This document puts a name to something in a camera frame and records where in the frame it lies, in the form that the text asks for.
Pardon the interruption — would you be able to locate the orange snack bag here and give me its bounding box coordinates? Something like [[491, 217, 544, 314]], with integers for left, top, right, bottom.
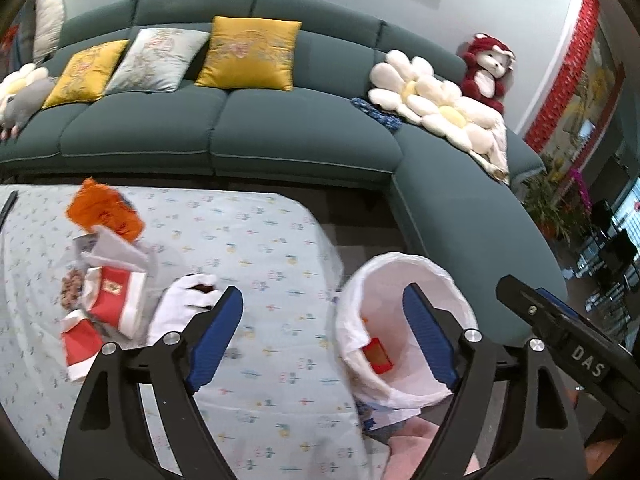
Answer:
[[66, 178, 145, 243], [361, 316, 394, 375]]

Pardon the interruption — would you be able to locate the red white carton piece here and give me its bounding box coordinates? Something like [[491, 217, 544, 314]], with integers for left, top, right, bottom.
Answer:
[[61, 309, 103, 382]]

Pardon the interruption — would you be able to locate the white tissue paper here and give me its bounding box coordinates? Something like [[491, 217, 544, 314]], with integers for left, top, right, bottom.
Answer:
[[73, 226, 150, 272]]

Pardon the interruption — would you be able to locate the pink dotted scrunchie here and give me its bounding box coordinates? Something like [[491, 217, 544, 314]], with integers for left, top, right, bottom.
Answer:
[[60, 269, 85, 310]]

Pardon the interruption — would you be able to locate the trash bin with white bag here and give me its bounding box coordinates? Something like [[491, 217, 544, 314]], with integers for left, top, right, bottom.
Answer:
[[334, 252, 477, 410]]

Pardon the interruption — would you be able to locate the floral light blue tablecloth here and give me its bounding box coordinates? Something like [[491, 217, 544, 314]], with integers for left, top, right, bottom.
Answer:
[[1, 185, 388, 479]]

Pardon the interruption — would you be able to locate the pink blanket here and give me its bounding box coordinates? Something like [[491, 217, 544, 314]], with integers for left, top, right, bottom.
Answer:
[[382, 416, 482, 480]]

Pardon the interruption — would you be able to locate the potted plant with flowers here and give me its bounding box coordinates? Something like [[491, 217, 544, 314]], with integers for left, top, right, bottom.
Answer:
[[524, 154, 592, 246]]

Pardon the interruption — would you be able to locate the cream quilted blanket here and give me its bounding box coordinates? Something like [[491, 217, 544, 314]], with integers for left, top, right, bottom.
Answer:
[[465, 120, 510, 184]]

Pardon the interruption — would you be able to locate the blue patterned cloth on sofa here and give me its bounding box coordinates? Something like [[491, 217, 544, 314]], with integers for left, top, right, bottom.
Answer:
[[349, 98, 402, 133]]

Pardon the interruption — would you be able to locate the black remote control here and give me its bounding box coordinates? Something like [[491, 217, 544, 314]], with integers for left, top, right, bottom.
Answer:
[[0, 191, 18, 230]]

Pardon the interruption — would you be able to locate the dark green curved sofa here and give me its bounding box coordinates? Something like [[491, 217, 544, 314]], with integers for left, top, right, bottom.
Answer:
[[1, 0, 566, 344]]

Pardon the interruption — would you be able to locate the cream daisy flower pillow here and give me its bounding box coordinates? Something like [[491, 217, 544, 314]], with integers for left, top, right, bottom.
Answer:
[[368, 50, 462, 125]]

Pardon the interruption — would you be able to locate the pale grey embroidered cushion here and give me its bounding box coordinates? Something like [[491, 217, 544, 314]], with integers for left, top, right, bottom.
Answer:
[[103, 28, 209, 96]]

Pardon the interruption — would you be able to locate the red monkey plush toy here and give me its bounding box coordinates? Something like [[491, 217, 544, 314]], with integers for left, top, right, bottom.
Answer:
[[460, 32, 515, 114]]

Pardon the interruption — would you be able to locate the large yellow embroidered cushion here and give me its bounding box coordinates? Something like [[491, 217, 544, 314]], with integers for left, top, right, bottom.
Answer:
[[195, 15, 302, 91]]

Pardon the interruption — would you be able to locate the small yellow embroidered cushion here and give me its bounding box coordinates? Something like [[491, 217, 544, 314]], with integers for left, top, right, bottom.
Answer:
[[41, 39, 129, 110]]

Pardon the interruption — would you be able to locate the grey animal plush toy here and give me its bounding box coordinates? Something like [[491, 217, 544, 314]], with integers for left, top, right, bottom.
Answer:
[[1, 77, 58, 142]]

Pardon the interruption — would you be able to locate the small daisy pillow left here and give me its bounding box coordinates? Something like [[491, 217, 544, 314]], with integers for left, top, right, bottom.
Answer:
[[0, 63, 49, 104]]

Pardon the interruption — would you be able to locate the white long plush toy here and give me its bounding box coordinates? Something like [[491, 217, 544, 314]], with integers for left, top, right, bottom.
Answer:
[[34, 0, 65, 64]]

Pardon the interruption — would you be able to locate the red decorative wall banner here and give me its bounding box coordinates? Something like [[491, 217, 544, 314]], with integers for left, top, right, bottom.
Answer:
[[524, 0, 600, 154]]

